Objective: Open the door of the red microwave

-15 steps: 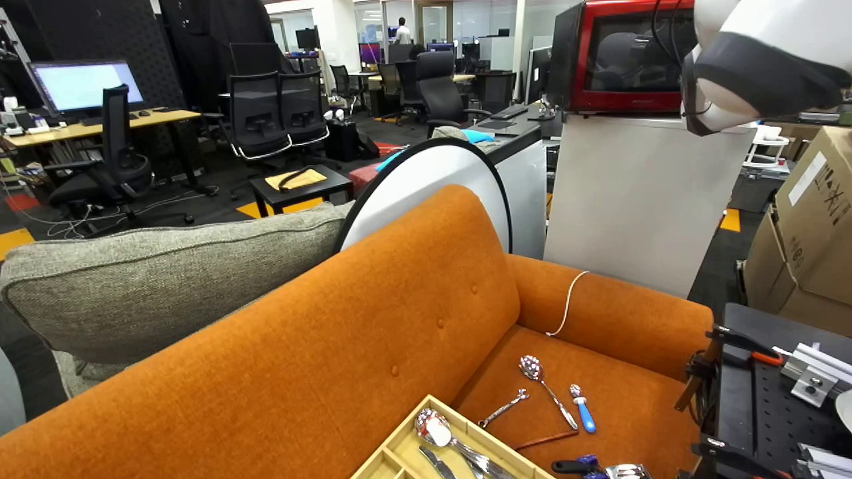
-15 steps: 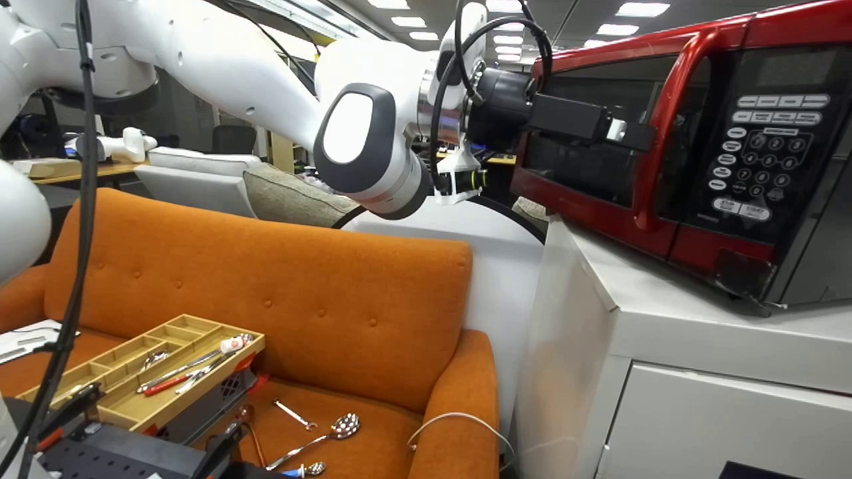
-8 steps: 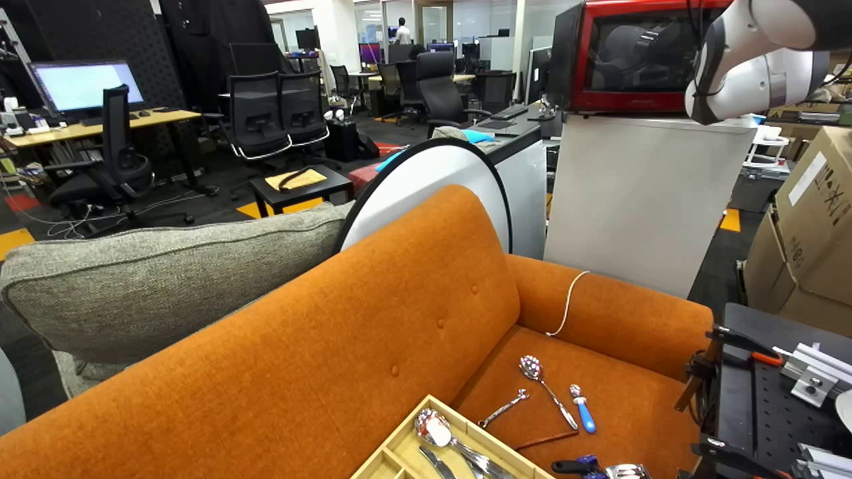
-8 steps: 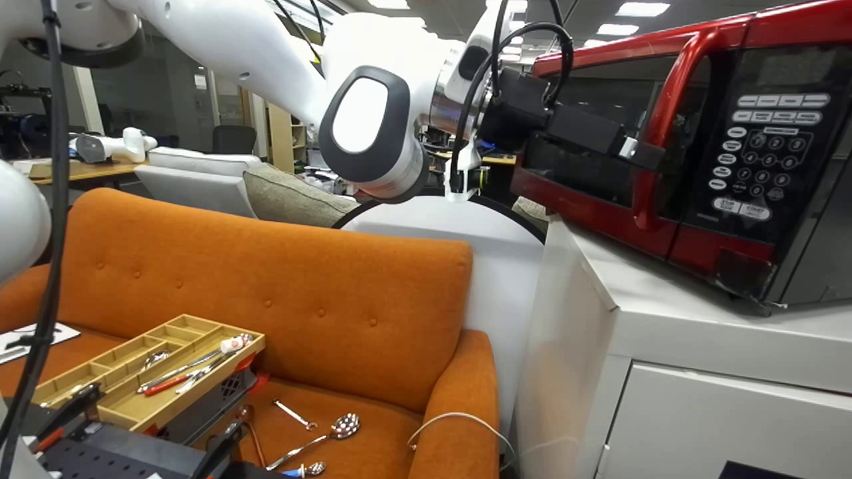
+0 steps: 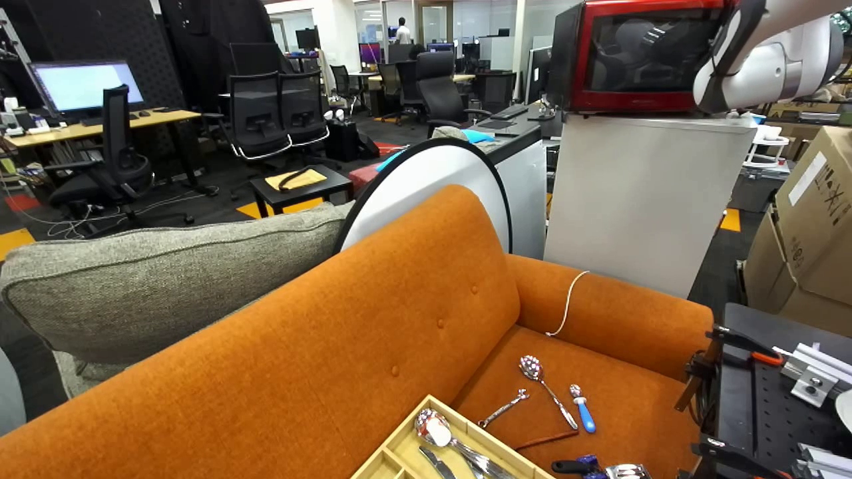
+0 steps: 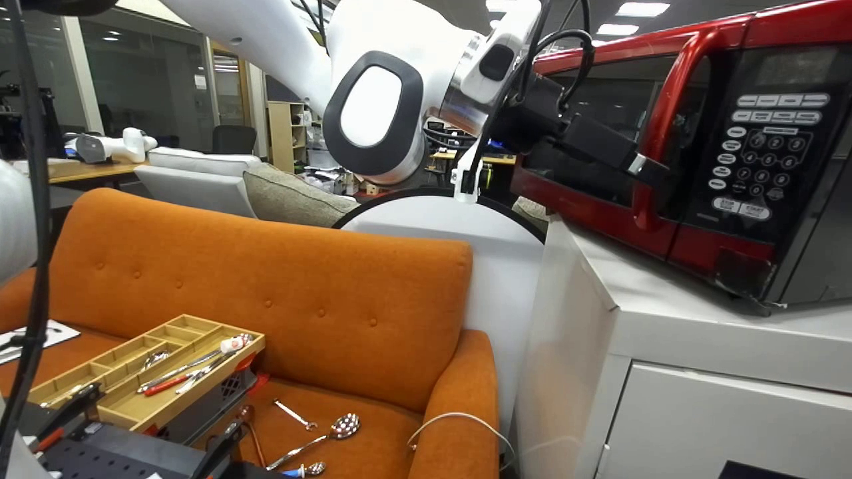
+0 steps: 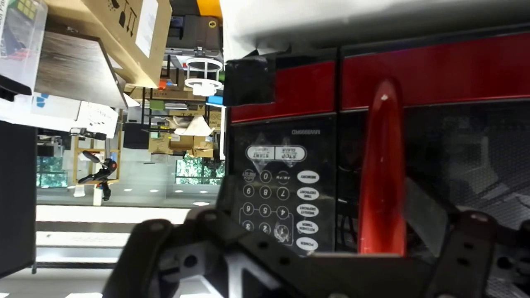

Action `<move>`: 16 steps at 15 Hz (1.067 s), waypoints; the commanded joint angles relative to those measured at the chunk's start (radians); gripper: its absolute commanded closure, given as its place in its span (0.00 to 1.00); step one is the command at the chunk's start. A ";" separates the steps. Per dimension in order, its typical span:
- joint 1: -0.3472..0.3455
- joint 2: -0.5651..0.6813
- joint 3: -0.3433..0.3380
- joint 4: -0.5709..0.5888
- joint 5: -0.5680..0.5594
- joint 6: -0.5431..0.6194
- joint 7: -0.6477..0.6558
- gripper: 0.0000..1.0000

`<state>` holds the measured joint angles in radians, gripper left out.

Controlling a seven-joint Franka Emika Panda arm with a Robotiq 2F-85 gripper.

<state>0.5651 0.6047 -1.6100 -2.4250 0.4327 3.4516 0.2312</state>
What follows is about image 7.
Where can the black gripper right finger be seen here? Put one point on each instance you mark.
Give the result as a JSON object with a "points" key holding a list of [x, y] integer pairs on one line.
{"points": [[469, 249]]}

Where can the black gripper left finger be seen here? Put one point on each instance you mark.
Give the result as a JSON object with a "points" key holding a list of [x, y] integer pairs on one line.
{"points": [[183, 254]]}

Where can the brown cardboard box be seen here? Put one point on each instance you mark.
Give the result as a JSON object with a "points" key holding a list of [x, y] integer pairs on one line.
{"points": [[110, 34]]}

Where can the red and black microwave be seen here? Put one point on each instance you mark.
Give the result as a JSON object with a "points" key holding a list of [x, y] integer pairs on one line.
{"points": [[275, 167]]}

